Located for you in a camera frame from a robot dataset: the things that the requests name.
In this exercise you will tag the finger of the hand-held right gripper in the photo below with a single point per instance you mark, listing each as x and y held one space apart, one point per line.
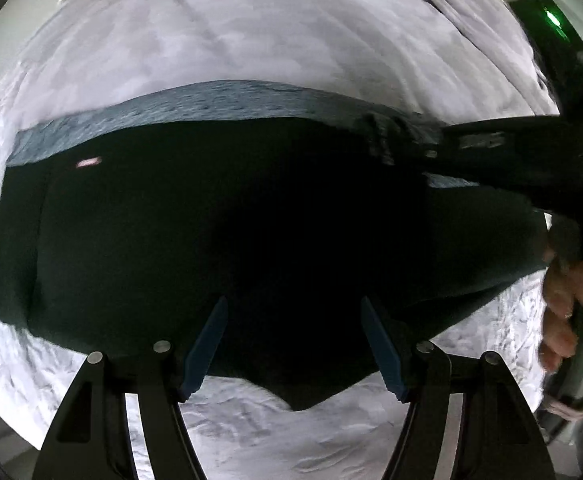
406 137

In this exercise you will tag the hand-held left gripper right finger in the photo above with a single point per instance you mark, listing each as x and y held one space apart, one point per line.
384 350

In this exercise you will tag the blue floral mat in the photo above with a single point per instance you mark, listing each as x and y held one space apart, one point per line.
171 105

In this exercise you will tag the grey blanket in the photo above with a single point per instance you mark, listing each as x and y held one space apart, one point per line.
481 20

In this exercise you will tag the black pants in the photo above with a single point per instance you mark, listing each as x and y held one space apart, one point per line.
221 235

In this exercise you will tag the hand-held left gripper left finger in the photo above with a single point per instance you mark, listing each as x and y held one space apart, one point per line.
204 350

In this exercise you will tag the lavender textured blanket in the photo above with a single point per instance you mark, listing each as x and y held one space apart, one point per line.
221 35

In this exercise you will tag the person's right hand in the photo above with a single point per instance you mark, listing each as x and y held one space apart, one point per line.
561 290

